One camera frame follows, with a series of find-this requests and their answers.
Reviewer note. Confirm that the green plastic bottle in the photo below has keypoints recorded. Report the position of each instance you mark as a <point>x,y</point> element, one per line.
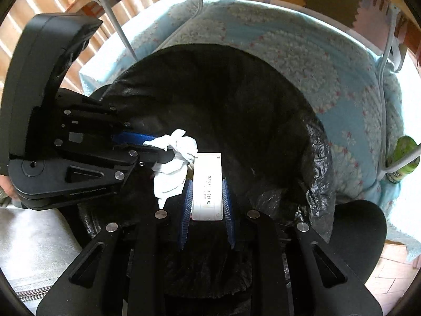
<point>406,151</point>

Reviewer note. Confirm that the black garbage bag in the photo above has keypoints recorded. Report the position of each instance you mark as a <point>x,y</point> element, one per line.
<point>230,105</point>

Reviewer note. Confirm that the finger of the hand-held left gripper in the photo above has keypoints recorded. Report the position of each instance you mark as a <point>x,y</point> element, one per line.
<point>131,136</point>
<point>151,156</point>

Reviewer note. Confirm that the white tissue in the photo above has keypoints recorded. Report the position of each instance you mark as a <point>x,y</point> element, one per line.
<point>174,171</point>

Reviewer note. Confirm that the person's left forearm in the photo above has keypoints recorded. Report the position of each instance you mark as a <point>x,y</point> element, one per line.
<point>8,189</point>

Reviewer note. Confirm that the bed with blue floral sheet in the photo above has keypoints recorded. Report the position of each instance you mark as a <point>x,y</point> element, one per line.
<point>296,56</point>

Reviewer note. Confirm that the black stool seat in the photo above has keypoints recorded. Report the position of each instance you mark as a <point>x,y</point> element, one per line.
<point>358,233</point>

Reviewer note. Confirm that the grey zipped garment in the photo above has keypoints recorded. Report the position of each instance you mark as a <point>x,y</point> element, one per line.
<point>33,247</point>

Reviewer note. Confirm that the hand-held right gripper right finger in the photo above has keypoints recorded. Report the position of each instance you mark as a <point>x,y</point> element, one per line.
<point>228,210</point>

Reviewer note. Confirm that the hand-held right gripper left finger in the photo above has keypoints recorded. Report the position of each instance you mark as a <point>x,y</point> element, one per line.
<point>186,210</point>

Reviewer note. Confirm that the small white box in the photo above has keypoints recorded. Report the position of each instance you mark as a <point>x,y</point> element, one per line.
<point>207,187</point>

